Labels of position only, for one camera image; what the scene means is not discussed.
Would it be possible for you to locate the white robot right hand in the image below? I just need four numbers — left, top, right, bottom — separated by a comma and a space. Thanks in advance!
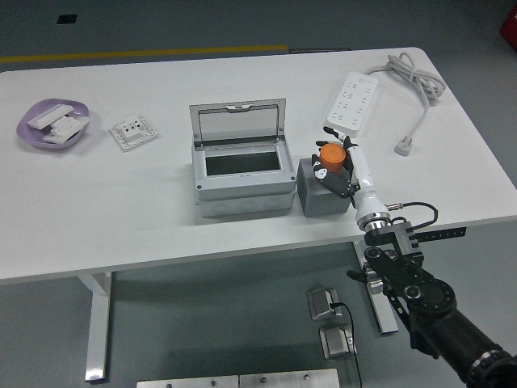
309, 126, 391, 229

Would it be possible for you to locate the orange cylinder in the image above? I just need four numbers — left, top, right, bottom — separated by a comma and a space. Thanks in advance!
320, 143, 347, 175

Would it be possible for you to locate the grey junction box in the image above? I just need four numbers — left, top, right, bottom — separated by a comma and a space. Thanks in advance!
188, 96, 298, 220

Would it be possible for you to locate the metal floor socket box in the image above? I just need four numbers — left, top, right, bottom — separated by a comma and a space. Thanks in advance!
305, 286, 343, 322
318, 325, 359, 361

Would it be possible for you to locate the red object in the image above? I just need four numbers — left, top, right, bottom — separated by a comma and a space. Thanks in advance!
499, 8, 517, 41

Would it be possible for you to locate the grey cube holder block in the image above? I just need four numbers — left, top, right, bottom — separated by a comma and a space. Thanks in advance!
296, 157, 352, 220

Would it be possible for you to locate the white power strip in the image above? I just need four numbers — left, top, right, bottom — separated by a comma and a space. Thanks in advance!
324, 71, 380, 139

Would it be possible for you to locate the white table leg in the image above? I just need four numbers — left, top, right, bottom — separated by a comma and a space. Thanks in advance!
76, 271, 113, 384
352, 238, 401, 335

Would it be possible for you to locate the white stepped plastic piece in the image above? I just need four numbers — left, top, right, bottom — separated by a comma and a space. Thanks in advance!
48, 114, 90, 137

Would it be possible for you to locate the white flat plastic piece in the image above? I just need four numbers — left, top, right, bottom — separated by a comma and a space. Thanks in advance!
41, 131, 70, 145

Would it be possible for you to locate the long white plastic bar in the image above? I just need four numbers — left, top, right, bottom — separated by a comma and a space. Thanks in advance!
27, 103, 75, 130

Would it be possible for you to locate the purple plate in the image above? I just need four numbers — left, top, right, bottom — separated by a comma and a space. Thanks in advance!
15, 98, 91, 153

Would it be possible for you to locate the grey power cable with plug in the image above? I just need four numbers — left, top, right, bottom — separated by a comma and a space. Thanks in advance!
365, 51, 448, 158

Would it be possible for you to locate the black floor cable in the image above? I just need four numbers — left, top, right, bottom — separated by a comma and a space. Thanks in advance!
329, 301, 364, 388

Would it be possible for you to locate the metal base plate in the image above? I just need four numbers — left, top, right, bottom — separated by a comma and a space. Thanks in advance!
238, 368, 339, 388
136, 375, 240, 388

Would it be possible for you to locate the white wall socket plate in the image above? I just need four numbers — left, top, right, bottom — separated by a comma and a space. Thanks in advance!
108, 114, 161, 153

